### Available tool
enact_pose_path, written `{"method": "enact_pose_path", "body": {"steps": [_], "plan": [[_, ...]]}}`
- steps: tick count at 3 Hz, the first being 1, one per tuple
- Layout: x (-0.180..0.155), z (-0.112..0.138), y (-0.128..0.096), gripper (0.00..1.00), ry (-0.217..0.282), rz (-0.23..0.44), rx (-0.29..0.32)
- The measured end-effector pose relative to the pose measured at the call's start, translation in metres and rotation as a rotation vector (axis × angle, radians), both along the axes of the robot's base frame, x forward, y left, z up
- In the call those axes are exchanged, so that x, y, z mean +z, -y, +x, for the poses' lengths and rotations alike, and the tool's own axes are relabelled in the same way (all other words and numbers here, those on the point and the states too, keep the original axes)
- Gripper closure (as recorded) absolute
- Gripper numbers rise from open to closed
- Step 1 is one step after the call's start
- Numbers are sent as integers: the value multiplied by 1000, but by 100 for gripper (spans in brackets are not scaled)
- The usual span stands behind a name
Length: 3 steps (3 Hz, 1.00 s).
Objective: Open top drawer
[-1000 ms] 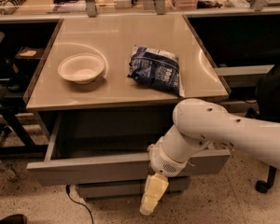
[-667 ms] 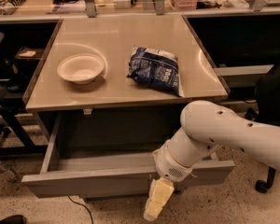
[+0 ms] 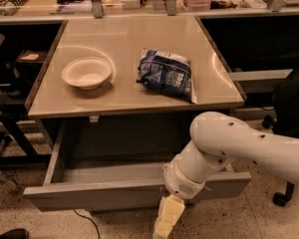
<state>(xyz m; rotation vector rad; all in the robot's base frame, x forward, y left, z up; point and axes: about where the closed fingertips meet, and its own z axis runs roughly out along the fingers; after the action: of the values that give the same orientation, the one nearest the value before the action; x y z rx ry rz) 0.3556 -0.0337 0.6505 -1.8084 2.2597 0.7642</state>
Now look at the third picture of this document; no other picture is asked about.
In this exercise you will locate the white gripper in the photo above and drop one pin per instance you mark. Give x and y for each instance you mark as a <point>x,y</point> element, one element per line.
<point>179,182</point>

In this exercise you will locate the grey top drawer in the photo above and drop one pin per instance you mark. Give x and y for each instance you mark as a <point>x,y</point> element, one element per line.
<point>108,165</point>

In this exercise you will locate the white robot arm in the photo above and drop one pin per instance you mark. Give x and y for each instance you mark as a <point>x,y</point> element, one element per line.
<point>215,140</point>

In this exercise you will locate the grey drawer cabinet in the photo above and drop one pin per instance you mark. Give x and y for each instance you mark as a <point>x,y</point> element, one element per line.
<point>120,40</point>

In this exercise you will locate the black office chair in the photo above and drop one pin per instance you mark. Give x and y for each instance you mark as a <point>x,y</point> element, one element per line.
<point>286,105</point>

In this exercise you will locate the blue chip bag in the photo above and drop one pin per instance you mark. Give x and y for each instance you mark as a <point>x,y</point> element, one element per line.
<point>166,73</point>

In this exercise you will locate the black shoe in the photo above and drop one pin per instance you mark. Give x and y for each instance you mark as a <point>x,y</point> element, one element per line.
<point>15,234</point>

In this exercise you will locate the white paper bowl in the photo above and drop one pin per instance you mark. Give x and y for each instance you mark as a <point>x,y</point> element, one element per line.
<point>87,73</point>

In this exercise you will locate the plastic water bottle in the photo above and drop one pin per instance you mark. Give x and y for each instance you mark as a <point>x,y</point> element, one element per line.
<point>9,183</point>

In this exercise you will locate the black desk frame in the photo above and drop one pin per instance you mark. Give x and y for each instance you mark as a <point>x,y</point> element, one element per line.
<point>29,137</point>

